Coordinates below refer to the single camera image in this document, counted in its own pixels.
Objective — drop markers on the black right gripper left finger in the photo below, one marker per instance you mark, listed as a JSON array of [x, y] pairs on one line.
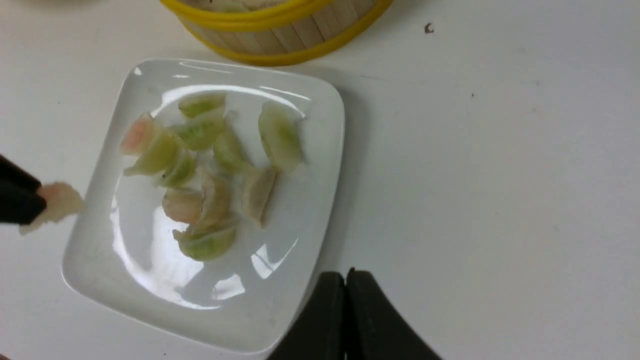
[[317, 332]]

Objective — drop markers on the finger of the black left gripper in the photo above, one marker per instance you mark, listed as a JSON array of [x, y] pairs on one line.
[[16, 176], [20, 209]]

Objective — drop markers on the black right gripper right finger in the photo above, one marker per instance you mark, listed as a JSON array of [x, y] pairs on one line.
[[375, 330]]

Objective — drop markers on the pink dumpling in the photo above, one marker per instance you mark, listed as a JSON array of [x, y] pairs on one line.
[[182, 205], [139, 136], [62, 201]]

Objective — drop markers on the white square plate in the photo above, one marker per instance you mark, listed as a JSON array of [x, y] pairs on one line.
[[122, 253]]

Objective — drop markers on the green dumpling bottom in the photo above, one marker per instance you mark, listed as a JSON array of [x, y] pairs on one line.
[[210, 243]]

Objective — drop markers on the green dumpling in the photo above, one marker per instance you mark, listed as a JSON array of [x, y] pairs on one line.
[[161, 153], [196, 104], [199, 133], [210, 243], [277, 127], [179, 173], [229, 153]]

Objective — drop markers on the green dumpling lower left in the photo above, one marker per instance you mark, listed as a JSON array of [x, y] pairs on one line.
[[179, 173]]

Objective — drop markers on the pink dumpling bottom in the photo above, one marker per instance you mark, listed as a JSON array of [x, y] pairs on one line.
[[182, 205]]

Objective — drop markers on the white dumpling centre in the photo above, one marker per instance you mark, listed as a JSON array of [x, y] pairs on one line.
[[216, 199]]

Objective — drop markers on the green dumpling top middle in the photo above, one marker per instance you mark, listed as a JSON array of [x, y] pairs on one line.
[[196, 104]]

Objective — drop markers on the green dumpling centre right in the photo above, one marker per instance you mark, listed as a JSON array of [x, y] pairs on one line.
[[229, 153]]

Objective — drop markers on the yellow-rimmed bamboo steamer basket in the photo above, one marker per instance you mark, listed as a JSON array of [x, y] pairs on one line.
[[288, 33]]

